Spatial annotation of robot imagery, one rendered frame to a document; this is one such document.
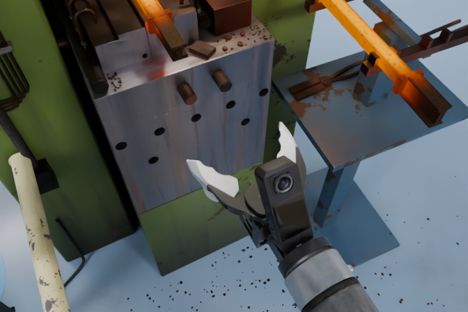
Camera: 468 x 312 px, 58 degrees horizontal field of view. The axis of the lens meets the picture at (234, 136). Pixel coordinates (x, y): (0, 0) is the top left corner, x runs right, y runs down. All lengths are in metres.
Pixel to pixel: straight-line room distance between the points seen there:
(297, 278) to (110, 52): 0.53
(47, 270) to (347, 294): 0.64
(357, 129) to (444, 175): 0.96
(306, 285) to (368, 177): 1.36
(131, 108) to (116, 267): 0.89
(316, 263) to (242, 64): 0.50
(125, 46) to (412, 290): 1.27
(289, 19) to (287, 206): 0.77
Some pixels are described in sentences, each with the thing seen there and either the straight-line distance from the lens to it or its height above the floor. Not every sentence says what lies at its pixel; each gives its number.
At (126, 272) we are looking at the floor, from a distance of 1.62.
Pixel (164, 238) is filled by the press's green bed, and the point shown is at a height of 0.28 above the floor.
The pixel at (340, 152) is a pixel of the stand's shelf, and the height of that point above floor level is 0.70.
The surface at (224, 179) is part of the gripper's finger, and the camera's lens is 0.56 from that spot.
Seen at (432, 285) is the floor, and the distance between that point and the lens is 1.71.
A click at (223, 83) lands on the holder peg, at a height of 0.88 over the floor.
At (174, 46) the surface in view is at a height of 1.01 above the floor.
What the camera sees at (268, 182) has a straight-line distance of 0.47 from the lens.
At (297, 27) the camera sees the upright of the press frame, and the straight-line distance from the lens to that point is 1.23.
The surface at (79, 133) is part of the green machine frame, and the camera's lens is 1.16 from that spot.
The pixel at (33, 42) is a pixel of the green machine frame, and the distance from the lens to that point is 0.96.
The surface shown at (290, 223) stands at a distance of 0.51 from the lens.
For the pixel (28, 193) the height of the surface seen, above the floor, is 0.64.
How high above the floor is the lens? 1.48
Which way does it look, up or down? 52 degrees down
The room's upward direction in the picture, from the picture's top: straight up
